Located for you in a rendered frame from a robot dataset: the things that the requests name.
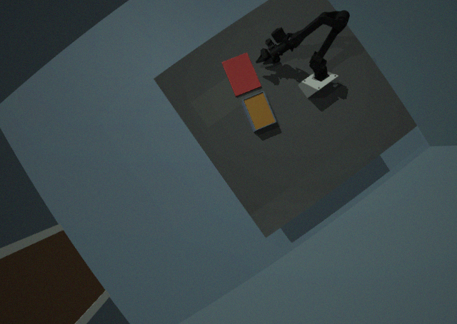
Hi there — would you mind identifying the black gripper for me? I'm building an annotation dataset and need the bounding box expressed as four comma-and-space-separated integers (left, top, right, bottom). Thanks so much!
256, 45, 283, 65

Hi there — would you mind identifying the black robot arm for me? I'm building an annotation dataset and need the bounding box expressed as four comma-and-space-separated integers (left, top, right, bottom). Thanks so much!
271, 10, 350, 81

